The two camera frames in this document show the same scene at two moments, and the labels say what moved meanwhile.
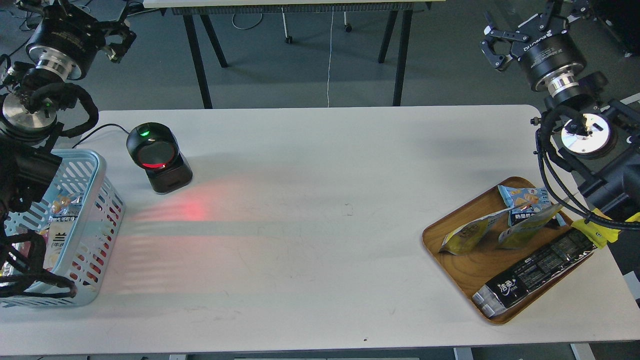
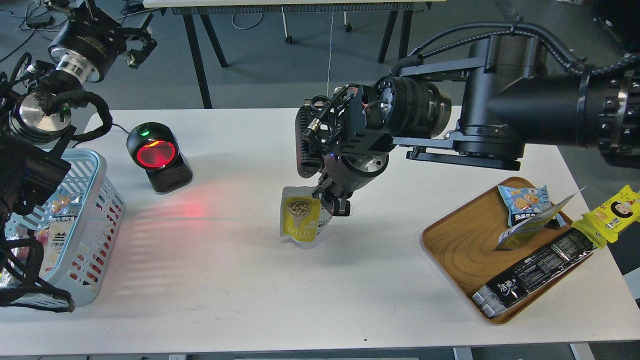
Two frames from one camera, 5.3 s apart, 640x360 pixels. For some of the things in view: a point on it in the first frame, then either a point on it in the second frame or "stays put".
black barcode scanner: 154,146 stays put
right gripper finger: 498,61 -> 323,182
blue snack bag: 526,202 stays put
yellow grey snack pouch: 465,238 -> 302,217
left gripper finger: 117,51 -> 135,57
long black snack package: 494,295 stays put
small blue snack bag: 65,208 stays put
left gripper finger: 32,6 -> 89,12
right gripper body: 554,64 -> 345,173
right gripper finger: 557,11 -> 337,206
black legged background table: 403,8 stays put
